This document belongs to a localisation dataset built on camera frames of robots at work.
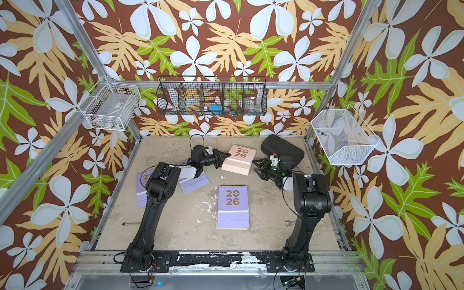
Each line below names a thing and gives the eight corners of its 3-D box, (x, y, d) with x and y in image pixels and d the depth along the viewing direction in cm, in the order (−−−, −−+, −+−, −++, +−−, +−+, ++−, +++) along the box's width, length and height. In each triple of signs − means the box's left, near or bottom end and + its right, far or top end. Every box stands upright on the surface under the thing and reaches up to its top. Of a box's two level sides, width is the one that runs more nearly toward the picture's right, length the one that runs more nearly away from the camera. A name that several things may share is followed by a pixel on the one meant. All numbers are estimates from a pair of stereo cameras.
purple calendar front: (217, 228, 85) (217, 225, 82) (219, 188, 98) (219, 185, 95) (249, 228, 85) (250, 225, 82) (247, 188, 98) (247, 185, 95)
